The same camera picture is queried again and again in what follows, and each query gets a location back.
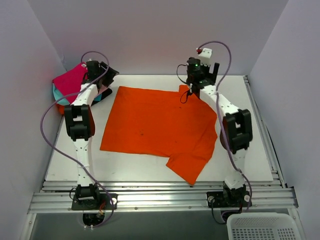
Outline orange t-shirt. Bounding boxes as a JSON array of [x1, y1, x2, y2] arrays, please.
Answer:
[[100, 85, 218, 185], [55, 104, 65, 116]]

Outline aluminium mounting rail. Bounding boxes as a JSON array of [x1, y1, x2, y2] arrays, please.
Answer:
[[28, 179, 298, 214]]

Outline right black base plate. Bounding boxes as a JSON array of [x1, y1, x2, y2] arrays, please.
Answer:
[[206, 191, 252, 209]]

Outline teal folded t-shirt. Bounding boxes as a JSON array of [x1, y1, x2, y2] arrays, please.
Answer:
[[52, 84, 72, 106]]

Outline pink folded t-shirt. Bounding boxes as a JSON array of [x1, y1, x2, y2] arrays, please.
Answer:
[[97, 84, 106, 95]]

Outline magenta folded t-shirt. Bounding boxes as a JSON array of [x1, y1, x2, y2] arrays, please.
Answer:
[[52, 63, 87, 100]]

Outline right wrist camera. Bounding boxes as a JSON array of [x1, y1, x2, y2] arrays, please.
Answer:
[[196, 48, 212, 67]]

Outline white plastic basket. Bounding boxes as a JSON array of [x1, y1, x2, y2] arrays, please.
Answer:
[[226, 212, 302, 240]]

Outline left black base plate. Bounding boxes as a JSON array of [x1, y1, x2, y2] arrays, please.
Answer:
[[71, 193, 118, 211]]

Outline orange folded t-shirt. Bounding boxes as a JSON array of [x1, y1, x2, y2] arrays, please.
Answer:
[[55, 104, 65, 116]]

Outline black folded t-shirt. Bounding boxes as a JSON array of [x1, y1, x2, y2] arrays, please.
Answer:
[[91, 88, 113, 106]]

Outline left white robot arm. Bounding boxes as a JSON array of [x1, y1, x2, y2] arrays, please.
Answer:
[[64, 60, 119, 210]]

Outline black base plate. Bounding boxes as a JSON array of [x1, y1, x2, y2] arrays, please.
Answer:
[[71, 193, 118, 211], [206, 191, 252, 209]]

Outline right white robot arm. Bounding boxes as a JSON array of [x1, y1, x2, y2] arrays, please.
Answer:
[[186, 57, 253, 207]]

